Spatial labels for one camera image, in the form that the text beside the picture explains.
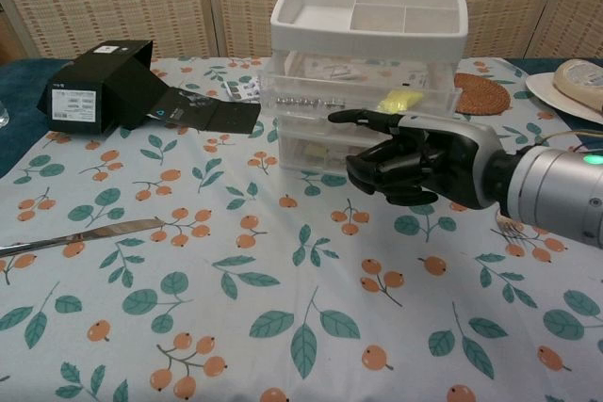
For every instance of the yellow plastic packet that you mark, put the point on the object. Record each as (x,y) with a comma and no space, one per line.
(400,101)

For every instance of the white printed label card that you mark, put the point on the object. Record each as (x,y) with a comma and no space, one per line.
(242,90)

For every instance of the beige squeeze sauce bottle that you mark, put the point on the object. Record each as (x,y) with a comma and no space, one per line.
(579,82)

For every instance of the floral leaf print tablecloth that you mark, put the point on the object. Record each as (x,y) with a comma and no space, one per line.
(301,279)

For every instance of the round woven rattan coaster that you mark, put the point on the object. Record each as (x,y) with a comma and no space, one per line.
(485,96)

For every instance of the silver fork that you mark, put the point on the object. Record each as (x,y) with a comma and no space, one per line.
(511,230)

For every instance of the silver table knife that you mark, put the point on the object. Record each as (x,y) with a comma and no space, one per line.
(94,234)

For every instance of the white plastic drawer organizer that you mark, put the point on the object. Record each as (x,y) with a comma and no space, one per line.
(367,39)

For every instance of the black cardboard box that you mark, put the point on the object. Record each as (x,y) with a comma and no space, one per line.
(103,91)

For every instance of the white plate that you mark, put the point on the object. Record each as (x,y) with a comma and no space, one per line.
(542,89)

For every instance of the black unfolded cardboard sleeve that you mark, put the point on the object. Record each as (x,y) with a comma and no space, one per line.
(226,117)

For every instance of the clear plastic storage box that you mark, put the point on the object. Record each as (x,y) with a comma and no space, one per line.
(292,86)

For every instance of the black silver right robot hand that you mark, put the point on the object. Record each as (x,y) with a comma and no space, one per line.
(443,162)

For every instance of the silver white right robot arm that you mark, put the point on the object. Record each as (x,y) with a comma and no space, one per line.
(556,185)

